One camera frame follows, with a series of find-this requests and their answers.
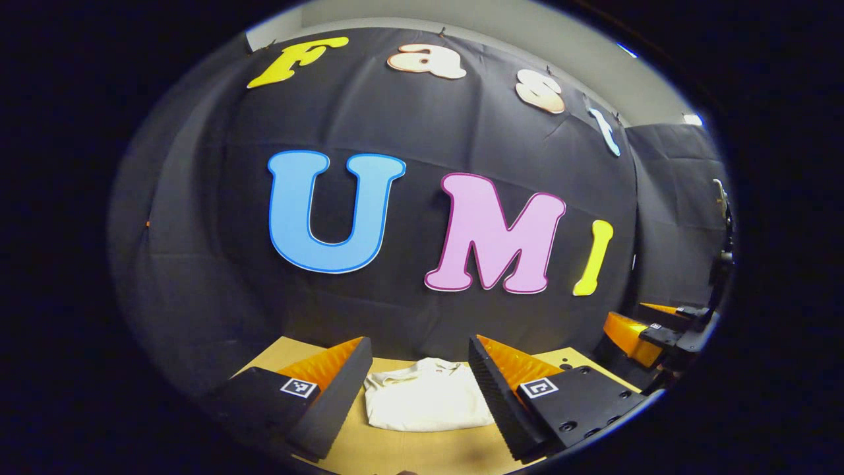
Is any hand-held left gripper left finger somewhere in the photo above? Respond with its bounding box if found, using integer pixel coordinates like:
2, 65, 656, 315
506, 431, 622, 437
214, 336, 374, 462

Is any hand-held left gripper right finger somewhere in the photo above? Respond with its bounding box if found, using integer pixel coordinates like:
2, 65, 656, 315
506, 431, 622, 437
468, 334, 650, 462

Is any cream button-up shirt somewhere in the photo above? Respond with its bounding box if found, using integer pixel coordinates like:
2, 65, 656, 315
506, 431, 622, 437
364, 358, 495, 433

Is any black backdrop cloth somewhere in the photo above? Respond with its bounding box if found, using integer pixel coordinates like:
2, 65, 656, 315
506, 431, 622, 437
109, 26, 733, 396

